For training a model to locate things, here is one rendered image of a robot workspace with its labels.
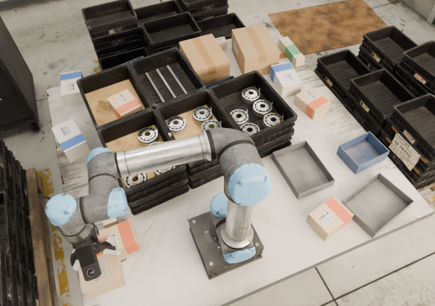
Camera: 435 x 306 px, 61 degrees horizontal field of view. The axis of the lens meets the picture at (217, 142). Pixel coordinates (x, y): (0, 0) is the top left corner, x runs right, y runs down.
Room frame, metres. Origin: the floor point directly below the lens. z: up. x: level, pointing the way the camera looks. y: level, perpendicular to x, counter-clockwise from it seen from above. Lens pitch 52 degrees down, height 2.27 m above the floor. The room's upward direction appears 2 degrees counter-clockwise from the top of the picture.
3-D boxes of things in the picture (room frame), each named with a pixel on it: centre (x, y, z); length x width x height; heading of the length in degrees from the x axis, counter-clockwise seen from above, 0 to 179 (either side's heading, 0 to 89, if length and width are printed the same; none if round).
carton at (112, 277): (0.44, 0.40, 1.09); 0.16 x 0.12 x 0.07; 21
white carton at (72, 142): (1.26, 0.78, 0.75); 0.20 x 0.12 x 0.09; 33
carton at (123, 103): (1.37, 0.48, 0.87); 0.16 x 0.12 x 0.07; 36
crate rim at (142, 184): (1.05, 0.36, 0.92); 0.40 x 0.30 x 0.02; 26
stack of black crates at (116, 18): (2.71, 0.84, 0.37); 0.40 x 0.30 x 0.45; 111
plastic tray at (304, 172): (1.04, -0.42, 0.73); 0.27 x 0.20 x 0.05; 21
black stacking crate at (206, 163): (1.18, 0.09, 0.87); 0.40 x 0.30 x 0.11; 26
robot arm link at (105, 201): (0.50, 0.31, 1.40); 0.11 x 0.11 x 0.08; 14
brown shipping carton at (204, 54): (1.82, 0.06, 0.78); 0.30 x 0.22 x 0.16; 20
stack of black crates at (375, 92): (1.80, -1.16, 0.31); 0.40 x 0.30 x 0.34; 21
